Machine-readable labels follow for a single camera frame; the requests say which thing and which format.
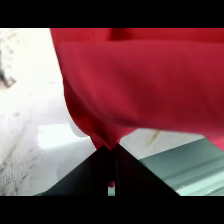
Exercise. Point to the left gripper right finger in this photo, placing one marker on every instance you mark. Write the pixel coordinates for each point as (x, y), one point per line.
(140, 180)

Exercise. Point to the silver frame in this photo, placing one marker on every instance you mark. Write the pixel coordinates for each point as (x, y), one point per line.
(186, 170)

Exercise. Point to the red garment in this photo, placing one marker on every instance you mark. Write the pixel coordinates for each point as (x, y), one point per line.
(140, 83)

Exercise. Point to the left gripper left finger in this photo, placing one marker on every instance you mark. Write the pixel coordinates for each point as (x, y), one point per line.
(88, 176)

